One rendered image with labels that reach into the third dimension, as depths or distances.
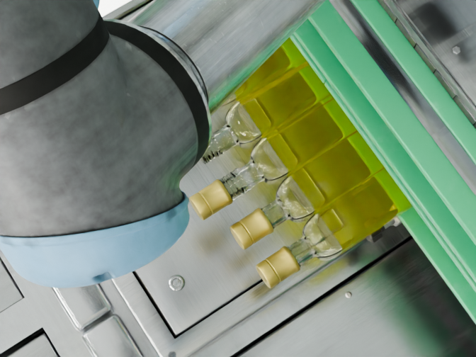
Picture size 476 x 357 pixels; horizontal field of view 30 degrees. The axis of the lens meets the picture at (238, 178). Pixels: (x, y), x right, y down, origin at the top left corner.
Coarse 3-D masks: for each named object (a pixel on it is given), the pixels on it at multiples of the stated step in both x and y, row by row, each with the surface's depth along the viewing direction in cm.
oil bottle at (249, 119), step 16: (304, 64) 114; (272, 80) 113; (288, 80) 113; (304, 80) 113; (320, 80) 113; (256, 96) 112; (272, 96) 113; (288, 96) 113; (304, 96) 113; (320, 96) 113; (240, 112) 112; (256, 112) 112; (272, 112) 112; (288, 112) 112; (240, 128) 112; (256, 128) 111; (272, 128) 112; (240, 144) 114
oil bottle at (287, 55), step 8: (288, 40) 114; (280, 48) 114; (288, 48) 114; (296, 48) 114; (272, 56) 114; (280, 56) 114; (288, 56) 114; (296, 56) 114; (264, 64) 113; (272, 64) 113; (280, 64) 113; (288, 64) 114; (256, 72) 113; (264, 72) 113; (272, 72) 113; (280, 72) 114; (248, 80) 113; (256, 80) 113; (264, 80) 113; (240, 88) 112; (248, 88) 113; (256, 88) 114; (232, 96) 112; (240, 96) 113; (224, 104) 113; (232, 104) 114; (224, 112) 116
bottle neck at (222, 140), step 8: (224, 128) 113; (216, 136) 112; (224, 136) 112; (232, 136) 112; (216, 144) 112; (224, 144) 112; (232, 144) 113; (208, 152) 112; (216, 152) 112; (208, 160) 113
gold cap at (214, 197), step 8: (216, 184) 110; (200, 192) 110; (208, 192) 110; (216, 192) 110; (224, 192) 110; (192, 200) 110; (200, 200) 109; (208, 200) 110; (216, 200) 110; (224, 200) 110; (200, 208) 109; (208, 208) 110; (216, 208) 110; (200, 216) 110; (208, 216) 110
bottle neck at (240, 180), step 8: (240, 168) 112; (248, 168) 111; (224, 176) 111; (232, 176) 111; (240, 176) 111; (248, 176) 111; (256, 176) 111; (224, 184) 110; (232, 184) 110; (240, 184) 110; (248, 184) 111; (232, 192) 110; (240, 192) 111; (232, 200) 111
